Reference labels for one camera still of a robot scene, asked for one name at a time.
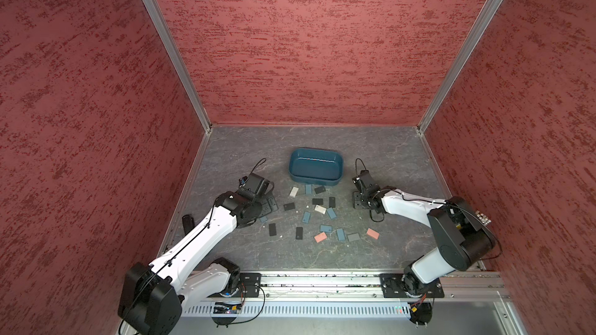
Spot pink eraser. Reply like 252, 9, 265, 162
314, 232, 327, 243
366, 228, 380, 240

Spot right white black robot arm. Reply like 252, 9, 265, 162
352, 175, 500, 298

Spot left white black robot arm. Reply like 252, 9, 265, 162
118, 190, 273, 334

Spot cream white eraser centre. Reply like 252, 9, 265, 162
314, 205, 327, 214

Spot teal plastic storage box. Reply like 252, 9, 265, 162
289, 147, 344, 186

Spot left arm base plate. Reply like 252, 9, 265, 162
220, 272, 262, 299

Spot aluminium front rail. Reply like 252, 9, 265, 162
254, 270, 512, 302

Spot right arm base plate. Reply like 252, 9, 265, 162
379, 273, 445, 299

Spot perforated cable tray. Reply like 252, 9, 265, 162
182, 302, 411, 319

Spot left aluminium corner post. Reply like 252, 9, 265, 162
141, 0, 212, 135

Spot aluminium corner post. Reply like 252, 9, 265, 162
418, 0, 504, 136
141, 0, 212, 135

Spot right aluminium corner post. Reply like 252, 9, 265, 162
418, 0, 504, 136

